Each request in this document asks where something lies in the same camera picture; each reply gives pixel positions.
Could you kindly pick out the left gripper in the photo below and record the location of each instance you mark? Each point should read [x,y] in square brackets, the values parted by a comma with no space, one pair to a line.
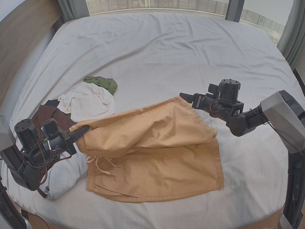
[64,144]

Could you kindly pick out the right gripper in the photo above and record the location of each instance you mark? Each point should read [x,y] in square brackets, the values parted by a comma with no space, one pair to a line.
[203,102]

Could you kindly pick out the tan shorts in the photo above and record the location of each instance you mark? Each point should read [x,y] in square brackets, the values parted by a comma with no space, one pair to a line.
[154,163]

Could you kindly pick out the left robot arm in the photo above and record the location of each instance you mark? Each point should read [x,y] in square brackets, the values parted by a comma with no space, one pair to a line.
[26,149]

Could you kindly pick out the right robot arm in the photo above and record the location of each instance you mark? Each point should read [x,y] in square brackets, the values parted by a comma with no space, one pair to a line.
[274,113]

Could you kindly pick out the dark brown garment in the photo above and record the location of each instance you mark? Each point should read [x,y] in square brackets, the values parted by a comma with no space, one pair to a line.
[54,114]

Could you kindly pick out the white garment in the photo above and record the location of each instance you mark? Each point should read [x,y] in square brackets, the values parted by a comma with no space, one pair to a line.
[90,104]

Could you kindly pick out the black garment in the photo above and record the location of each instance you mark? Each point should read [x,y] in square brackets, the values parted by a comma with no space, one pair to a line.
[51,102]

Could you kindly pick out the pale blue-grey garment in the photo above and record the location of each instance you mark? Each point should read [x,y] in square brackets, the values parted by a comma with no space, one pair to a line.
[66,173]

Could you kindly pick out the bed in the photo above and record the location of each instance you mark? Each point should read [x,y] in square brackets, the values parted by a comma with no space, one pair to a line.
[154,56]

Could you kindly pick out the green garment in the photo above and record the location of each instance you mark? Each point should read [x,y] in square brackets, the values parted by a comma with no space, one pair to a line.
[107,83]

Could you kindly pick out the grey-green curtain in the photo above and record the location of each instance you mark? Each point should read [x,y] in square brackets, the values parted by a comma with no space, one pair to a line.
[69,1]
[294,32]

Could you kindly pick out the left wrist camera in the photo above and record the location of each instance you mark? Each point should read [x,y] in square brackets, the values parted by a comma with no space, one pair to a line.
[51,127]

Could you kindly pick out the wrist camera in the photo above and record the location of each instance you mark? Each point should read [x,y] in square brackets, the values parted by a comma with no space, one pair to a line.
[213,88]
[51,127]

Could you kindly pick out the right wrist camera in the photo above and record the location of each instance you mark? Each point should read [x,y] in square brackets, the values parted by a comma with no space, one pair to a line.
[213,88]

